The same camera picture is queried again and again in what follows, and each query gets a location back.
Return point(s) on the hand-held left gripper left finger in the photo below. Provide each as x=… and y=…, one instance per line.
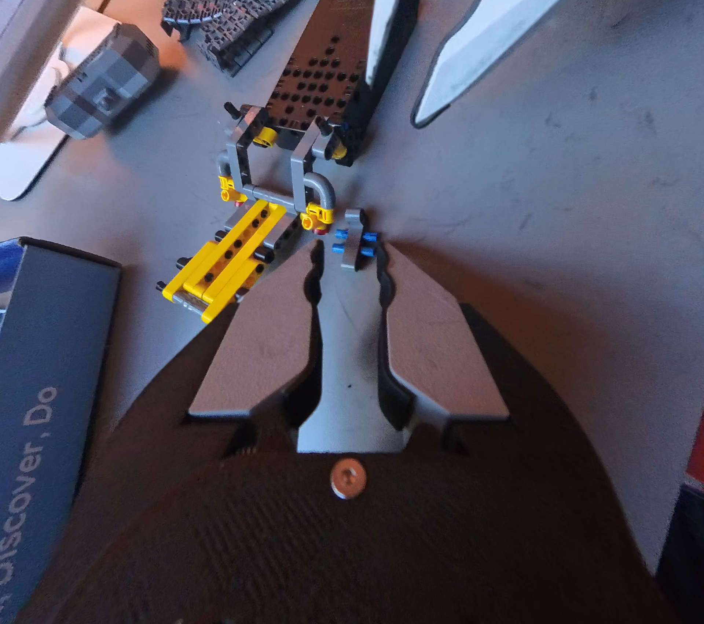
x=258, y=354

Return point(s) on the grey connector with blue pins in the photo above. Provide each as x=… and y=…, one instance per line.
x=353, y=244

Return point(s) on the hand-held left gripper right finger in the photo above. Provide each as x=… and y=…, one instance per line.
x=440, y=360

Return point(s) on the navy cardboard box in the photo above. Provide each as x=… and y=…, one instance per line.
x=49, y=387

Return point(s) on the clear badge holder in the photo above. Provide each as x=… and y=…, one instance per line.
x=696, y=453

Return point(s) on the white stand base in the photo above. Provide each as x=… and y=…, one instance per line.
x=22, y=167

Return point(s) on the grey brick motor block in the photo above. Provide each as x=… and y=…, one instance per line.
x=104, y=79

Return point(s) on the yellow grey brick arm assembly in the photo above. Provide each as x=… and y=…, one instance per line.
x=231, y=261

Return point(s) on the grey desk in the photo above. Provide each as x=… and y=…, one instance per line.
x=550, y=222

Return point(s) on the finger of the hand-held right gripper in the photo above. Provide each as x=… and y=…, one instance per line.
x=385, y=2
x=522, y=13

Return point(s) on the instruction sheet on clipboard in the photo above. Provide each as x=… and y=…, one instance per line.
x=49, y=2

